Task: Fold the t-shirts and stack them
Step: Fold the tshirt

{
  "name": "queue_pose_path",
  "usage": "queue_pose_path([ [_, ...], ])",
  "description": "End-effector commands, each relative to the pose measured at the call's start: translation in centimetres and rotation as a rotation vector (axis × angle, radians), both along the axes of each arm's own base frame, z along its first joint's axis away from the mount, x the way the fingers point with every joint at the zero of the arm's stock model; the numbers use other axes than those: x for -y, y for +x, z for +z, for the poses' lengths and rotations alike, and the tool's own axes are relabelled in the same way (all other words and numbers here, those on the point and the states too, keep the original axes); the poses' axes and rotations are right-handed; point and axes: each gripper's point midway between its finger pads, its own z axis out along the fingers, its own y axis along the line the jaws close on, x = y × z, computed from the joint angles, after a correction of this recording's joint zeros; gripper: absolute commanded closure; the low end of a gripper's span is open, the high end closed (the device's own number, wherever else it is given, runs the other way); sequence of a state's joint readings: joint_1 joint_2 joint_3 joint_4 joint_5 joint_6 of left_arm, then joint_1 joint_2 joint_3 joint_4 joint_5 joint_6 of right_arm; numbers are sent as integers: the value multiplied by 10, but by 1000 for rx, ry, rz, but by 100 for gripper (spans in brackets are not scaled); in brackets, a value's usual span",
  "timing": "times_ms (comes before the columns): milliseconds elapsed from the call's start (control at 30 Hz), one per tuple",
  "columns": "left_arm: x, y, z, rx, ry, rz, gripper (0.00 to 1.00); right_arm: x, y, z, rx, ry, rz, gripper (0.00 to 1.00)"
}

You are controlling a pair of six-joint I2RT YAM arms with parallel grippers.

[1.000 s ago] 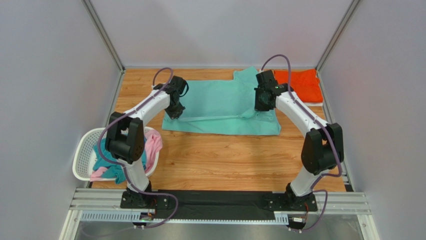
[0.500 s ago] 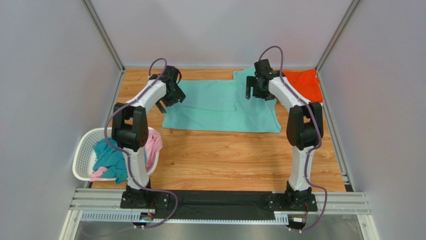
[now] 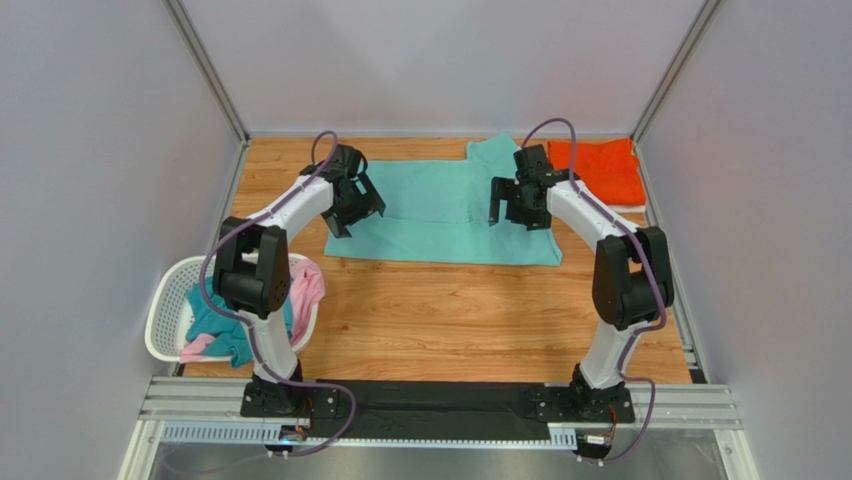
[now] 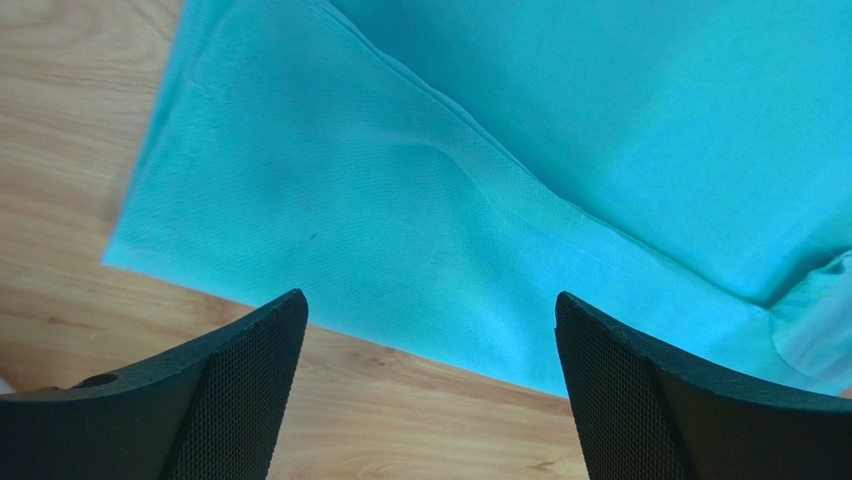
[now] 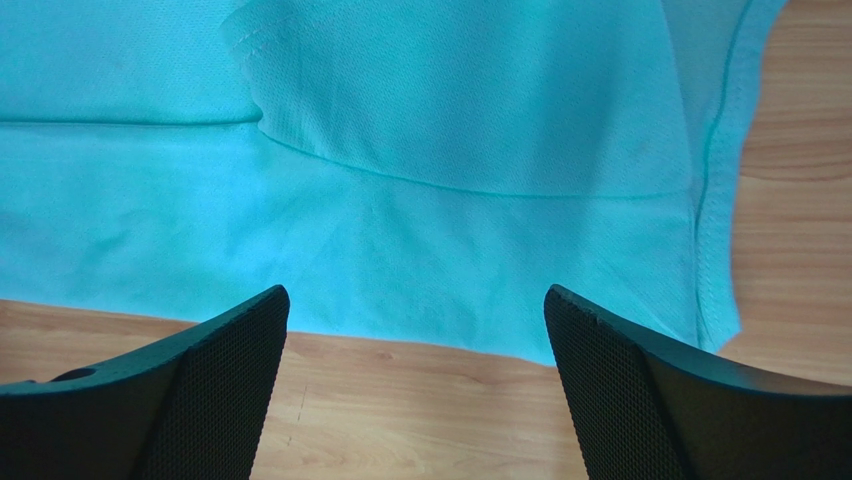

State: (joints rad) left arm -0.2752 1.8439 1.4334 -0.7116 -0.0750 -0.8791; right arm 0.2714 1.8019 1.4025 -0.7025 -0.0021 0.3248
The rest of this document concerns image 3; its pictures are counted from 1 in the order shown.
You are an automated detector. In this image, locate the light teal t-shirt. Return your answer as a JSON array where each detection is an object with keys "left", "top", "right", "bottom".
[{"left": 324, "top": 133, "right": 562, "bottom": 267}]

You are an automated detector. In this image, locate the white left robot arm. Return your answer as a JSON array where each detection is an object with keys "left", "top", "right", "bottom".
[{"left": 208, "top": 145, "right": 385, "bottom": 417}]

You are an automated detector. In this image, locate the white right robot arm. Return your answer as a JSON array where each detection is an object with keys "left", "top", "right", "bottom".
[{"left": 488, "top": 145, "right": 674, "bottom": 422}]

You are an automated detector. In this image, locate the pink t-shirt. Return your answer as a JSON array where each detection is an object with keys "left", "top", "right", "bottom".
[{"left": 179, "top": 258, "right": 325, "bottom": 364}]

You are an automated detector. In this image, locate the folded orange t-shirt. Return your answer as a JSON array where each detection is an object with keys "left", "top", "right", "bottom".
[{"left": 575, "top": 138, "right": 647, "bottom": 206}]

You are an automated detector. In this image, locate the folded white t-shirt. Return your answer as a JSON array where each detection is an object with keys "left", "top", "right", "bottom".
[{"left": 610, "top": 205, "right": 646, "bottom": 214}]

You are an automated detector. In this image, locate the dark teal t-shirt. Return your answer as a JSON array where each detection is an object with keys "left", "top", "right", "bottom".
[{"left": 181, "top": 283, "right": 254, "bottom": 369}]

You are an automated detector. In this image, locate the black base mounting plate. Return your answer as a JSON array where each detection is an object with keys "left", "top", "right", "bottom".
[{"left": 245, "top": 380, "right": 636, "bottom": 441}]

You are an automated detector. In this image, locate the white perforated laundry basket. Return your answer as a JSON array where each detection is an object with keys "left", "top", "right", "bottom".
[{"left": 145, "top": 253, "right": 319, "bottom": 364}]

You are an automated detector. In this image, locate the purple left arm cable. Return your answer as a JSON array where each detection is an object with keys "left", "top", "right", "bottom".
[{"left": 198, "top": 130, "right": 357, "bottom": 461}]

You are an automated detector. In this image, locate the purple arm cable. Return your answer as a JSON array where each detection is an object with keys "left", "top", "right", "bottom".
[
  {"left": 521, "top": 118, "right": 669, "bottom": 465},
  {"left": 198, "top": 130, "right": 357, "bottom": 461}
]

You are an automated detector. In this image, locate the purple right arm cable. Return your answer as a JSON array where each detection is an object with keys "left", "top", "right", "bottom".
[{"left": 521, "top": 118, "right": 669, "bottom": 465}]

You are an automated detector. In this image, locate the aluminium frame post left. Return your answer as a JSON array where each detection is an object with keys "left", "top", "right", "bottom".
[{"left": 163, "top": 0, "right": 251, "bottom": 145}]

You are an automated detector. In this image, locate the aluminium frame post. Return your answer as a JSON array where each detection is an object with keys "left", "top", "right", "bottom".
[
  {"left": 631, "top": 0, "right": 725, "bottom": 144},
  {"left": 163, "top": 0, "right": 251, "bottom": 145}
]

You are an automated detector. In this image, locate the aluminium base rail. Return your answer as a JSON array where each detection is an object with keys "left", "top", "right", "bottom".
[{"left": 121, "top": 376, "right": 758, "bottom": 479}]

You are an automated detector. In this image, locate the aluminium frame post right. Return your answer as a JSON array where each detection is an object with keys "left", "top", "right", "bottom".
[{"left": 631, "top": 0, "right": 725, "bottom": 144}]

